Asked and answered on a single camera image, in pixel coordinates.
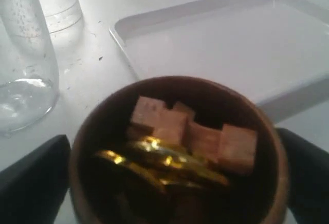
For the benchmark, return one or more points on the wooden cubes and gold coins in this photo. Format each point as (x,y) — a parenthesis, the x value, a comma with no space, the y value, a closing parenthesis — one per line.
(167,148)

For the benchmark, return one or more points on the clear plastic shaker body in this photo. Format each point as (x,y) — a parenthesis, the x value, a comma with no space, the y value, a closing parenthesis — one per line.
(29,70)

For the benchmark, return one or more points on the white rectangular tray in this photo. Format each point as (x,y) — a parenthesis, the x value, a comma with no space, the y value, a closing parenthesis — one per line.
(274,52)

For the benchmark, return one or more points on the clear plastic shaker lid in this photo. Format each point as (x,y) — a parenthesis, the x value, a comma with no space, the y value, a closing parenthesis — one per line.
(64,19)

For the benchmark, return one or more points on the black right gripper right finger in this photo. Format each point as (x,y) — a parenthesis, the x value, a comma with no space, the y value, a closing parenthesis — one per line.
(308,173)

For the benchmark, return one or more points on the brown wooden cup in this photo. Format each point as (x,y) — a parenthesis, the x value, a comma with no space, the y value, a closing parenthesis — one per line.
(104,193)

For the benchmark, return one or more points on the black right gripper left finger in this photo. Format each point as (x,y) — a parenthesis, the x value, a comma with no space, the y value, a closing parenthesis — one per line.
(33,188)

